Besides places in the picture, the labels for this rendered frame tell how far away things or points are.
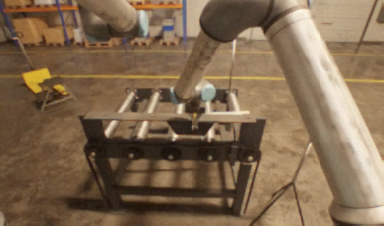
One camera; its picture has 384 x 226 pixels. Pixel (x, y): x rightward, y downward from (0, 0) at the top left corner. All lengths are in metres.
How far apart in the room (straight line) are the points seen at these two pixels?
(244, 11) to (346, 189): 0.43
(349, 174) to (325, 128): 0.10
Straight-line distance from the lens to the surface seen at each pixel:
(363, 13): 12.84
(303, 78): 0.48
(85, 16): 0.78
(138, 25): 0.70
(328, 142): 0.48
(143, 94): 2.38
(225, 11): 0.49
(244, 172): 1.70
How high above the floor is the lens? 1.89
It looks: 30 degrees down
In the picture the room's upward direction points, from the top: straight up
